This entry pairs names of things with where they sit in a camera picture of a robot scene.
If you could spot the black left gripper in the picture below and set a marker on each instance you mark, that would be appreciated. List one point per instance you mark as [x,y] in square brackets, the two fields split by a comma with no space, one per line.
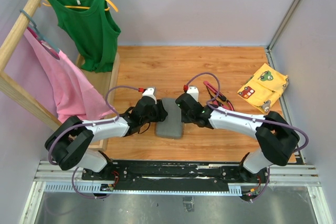
[160,113]

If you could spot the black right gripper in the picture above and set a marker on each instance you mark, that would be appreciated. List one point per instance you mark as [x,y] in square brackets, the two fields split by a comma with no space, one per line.
[185,119]

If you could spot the grey plastic tool case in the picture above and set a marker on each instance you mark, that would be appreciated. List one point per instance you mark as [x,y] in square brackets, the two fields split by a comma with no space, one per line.
[172,127]

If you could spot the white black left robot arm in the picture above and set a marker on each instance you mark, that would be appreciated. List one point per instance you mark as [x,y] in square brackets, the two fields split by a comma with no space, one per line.
[68,146]

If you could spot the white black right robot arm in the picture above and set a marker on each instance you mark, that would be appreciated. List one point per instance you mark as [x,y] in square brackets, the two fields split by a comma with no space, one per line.
[276,138]

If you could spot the pink black screwdriver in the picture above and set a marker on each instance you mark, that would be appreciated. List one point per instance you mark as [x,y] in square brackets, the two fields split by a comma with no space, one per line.
[211,96]

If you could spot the pink utility knife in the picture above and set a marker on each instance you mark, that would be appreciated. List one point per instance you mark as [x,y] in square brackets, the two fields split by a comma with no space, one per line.
[214,91]

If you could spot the wooden clothes rack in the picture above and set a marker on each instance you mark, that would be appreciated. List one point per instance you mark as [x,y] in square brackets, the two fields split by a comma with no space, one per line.
[21,131]

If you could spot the pink shirt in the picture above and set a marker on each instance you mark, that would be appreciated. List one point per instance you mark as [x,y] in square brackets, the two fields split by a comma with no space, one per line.
[73,94]

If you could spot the yellow patterned cloth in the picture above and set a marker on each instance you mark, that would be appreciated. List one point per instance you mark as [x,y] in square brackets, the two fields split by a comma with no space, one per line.
[264,88]

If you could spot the grey clothes hanger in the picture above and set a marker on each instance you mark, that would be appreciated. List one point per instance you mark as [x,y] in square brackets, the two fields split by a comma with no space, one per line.
[43,40]

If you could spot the green tank top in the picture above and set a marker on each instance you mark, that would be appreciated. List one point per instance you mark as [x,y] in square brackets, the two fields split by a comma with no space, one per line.
[91,26]

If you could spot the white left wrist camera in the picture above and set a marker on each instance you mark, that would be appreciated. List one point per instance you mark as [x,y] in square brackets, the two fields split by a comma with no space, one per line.
[148,92]

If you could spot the pink handled pliers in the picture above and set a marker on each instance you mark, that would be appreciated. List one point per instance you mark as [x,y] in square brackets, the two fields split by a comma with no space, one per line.
[226,104]

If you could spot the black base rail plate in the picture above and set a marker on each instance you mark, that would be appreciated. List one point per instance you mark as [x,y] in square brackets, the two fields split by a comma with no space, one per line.
[172,176]

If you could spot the aluminium frame post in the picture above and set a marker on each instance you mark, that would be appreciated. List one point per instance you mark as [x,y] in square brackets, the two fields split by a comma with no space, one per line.
[283,24]

